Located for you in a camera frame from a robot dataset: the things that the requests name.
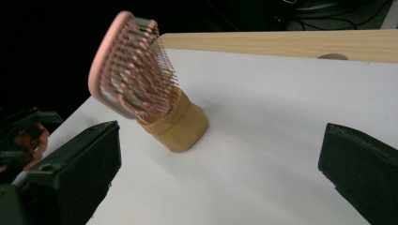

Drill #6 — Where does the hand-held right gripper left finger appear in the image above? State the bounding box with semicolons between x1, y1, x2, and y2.
23;120;122;225

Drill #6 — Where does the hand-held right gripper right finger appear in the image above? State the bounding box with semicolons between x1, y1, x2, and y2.
317;122;398;225

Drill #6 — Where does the pink hairbrush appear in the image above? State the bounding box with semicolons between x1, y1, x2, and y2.
87;10;180;125

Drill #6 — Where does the grey cable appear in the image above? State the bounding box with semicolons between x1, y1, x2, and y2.
295;1;345;12

